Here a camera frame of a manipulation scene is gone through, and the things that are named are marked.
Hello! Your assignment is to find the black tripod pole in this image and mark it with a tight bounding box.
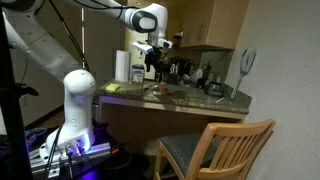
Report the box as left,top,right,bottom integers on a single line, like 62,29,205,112
0,9,33,180

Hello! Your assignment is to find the orange vitamin bottle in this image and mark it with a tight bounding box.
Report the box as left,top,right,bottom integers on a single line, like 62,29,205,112
159,85,168,93

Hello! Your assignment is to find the wooden wall cabinet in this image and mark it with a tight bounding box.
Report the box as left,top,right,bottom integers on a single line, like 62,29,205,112
181,0,249,49

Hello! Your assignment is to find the clear jar with blue lid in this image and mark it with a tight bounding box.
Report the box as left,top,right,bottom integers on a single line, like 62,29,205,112
132,64,144,84

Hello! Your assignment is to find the yellow sponge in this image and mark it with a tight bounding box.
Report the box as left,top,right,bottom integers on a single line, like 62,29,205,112
105,83,120,92

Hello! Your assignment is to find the white paper towel roll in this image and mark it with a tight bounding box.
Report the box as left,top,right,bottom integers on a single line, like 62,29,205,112
115,50,131,82

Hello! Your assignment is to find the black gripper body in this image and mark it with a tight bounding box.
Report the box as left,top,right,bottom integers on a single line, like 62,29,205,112
145,48,163,72

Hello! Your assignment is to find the wooden chair with grey seat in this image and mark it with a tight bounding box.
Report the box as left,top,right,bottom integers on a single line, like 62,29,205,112
153,119,276,180

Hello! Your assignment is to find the aluminium robot base mount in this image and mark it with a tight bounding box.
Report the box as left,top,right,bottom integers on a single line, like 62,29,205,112
29,143,111,179

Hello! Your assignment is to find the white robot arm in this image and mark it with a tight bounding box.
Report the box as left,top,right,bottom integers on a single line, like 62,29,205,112
1,0,172,161

